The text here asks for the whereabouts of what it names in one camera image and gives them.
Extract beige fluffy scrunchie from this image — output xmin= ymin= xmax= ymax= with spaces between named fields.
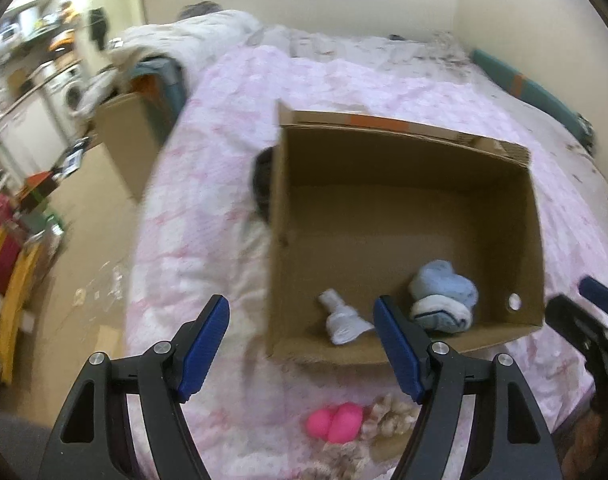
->
xmin=302 ymin=393 xmax=419 ymax=479

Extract pink plush toy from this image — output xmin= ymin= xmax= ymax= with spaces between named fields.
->
xmin=305 ymin=402 xmax=363 ymax=444

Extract light blue rolled socks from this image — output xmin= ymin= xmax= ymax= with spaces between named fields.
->
xmin=408 ymin=260 xmax=479 ymax=334

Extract small white sock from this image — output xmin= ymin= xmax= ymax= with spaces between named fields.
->
xmin=318 ymin=288 xmax=374 ymax=346

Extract pink bow-patterned quilt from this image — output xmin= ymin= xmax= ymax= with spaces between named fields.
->
xmin=126 ymin=47 xmax=608 ymax=479

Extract open brown cardboard box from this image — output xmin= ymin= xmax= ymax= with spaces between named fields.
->
xmin=266 ymin=105 xmax=544 ymax=365

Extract dark grey striped cloth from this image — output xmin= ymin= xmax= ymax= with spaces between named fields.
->
xmin=252 ymin=146 xmax=273 ymax=223

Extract yellow wooden chair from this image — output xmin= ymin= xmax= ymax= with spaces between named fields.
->
xmin=0 ymin=242 xmax=42 ymax=386

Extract brown cardboard box beside bed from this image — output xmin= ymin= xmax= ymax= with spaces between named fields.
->
xmin=93 ymin=93 xmax=168 ymax=202

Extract red bag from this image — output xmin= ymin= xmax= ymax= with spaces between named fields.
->
xmin=0 ymin=210 xmax=26 ymax=296

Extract teal headboard cushion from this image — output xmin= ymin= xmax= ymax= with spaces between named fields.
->
xmin=470 ymin=49 xmax=595 ymax=155

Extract white washing machine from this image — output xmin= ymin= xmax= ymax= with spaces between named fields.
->
xmin=46 ymin=62 xmax=88 ymax=139

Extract white floral duvet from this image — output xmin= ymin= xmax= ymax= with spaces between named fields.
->
xmin=78 ymin=10 xmax=608 ymax=184

